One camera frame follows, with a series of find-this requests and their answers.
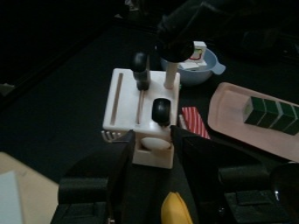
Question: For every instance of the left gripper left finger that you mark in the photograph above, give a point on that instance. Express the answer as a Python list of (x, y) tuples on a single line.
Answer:
[(94, 186)]

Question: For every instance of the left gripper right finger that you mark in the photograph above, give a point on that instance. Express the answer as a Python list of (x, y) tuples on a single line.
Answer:
[(234, 189)]

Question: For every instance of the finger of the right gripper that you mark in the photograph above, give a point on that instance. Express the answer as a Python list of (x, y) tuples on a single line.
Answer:
[(181, 23)]

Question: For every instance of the white black toy knife sharpener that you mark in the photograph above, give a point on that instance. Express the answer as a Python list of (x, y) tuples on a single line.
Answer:
[(170, 75)]

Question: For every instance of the white toy knife block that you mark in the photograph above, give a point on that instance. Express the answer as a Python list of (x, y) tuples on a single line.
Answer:
[(127, 99)]

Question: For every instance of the wooden cutting board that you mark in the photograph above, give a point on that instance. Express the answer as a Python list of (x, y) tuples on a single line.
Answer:
[(39, 189)]

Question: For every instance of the white printed toy block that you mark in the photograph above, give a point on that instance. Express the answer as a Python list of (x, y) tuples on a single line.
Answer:
[(197, 62)]

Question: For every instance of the yellow toy banana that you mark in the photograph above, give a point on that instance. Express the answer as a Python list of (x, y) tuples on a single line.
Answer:
[(175, 210)]

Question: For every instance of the white toy fork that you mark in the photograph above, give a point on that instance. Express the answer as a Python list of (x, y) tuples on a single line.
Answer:
[(111, 136)]

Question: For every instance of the blue toy bowl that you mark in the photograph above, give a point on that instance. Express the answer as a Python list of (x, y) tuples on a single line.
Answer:
[(198, 77)]

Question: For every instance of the white toy spoon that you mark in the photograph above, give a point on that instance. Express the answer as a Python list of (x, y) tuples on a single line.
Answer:
[(155, 143)]

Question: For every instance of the white flat sheet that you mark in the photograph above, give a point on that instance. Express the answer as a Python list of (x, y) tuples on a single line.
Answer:
[(10, 198)]

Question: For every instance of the pink plastic tray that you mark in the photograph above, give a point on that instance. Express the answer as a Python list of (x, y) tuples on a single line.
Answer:
[(230, 116)]

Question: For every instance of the red striped white toy block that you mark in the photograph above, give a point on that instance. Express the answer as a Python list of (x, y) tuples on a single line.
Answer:
[(193, 119)]

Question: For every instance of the dark green segmented toy block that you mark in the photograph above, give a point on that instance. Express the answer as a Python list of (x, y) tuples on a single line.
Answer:
[(273, 115)]

